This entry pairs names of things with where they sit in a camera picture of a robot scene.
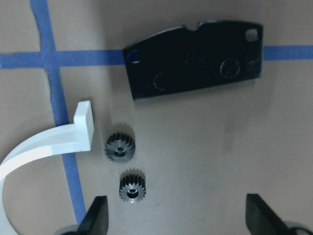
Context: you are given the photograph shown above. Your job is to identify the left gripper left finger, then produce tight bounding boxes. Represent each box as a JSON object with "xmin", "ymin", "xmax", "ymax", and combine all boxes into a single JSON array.
[{"xmin": 77, "ymin": 196, "xmax": 109, "ymax": 235}]

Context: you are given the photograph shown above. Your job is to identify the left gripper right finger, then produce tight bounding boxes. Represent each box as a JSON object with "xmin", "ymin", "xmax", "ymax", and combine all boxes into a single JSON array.
[{"xmin": 245, "ymin": 194, "xmax": 291, "ymax": 235}]

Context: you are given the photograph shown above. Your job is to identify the black flat metal plate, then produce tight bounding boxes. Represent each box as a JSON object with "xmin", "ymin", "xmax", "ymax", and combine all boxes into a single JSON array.
[{"xmin": 123, "ymin": 21, "xmax": 263, "ymax": 100}]

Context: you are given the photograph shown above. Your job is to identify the white curved plastic bracket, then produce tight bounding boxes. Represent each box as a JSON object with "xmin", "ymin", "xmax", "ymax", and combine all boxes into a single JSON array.
[{"xmin": 0, "ymin": 99, "xmax": 95, "ymax": 235}]

